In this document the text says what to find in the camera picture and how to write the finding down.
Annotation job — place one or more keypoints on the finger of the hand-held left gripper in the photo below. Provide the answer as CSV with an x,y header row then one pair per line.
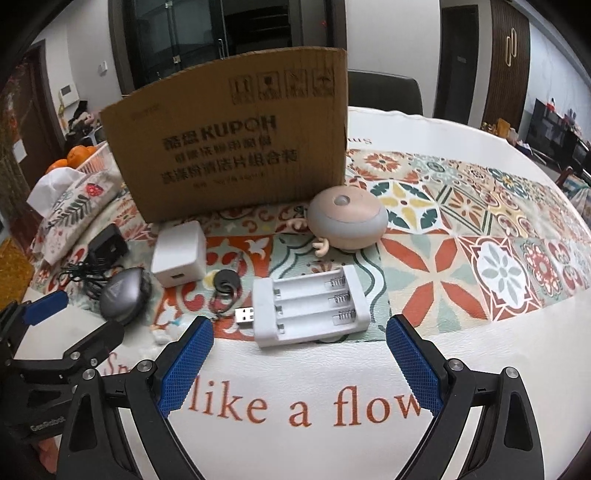
x,y
99,344
46,307

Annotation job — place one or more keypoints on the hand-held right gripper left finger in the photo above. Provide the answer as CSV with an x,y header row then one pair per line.
x,y
184,369

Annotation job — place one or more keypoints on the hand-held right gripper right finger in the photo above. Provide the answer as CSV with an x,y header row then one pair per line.
x,y
415,369

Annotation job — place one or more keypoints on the grey oval case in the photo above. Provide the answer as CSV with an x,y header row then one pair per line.
x,y
124,293

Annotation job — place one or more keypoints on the black power adapter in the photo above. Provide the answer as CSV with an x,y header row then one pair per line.
x,y
108,244

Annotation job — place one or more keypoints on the floral tissue box cover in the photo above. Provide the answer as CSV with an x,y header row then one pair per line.
x,y
78,207

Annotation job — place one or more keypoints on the white battery charger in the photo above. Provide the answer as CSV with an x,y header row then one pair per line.
x,y
268,300

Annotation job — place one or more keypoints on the white tissue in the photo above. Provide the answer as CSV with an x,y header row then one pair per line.
x,y
48,189

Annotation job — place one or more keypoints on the white power adapter cube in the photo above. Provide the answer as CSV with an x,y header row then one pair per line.
x,y
178,251

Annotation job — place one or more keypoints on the orange fruit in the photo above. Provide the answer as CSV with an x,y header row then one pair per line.
x,y
82,156
57,166

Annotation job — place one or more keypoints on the white plastic basket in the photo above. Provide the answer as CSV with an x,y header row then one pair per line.
x,y
99,161

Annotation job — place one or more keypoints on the pink round night light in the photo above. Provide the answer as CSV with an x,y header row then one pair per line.
x,y
346,217

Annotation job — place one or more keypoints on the brown cardboard box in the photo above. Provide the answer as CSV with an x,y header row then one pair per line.
x,y
221,138

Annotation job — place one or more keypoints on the black television cabinet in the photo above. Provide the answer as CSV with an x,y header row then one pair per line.
x,y
558,134

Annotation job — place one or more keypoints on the dark chair back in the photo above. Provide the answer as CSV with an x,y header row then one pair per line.
x,y
383,92

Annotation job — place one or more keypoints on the brown wooden door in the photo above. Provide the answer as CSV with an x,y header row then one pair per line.
x,y
505,64

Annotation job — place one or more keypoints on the glass sliding door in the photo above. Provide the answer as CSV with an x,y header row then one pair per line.
x,y
207,32

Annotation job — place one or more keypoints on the white wall panel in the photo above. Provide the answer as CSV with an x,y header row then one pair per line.
x,y
66,95

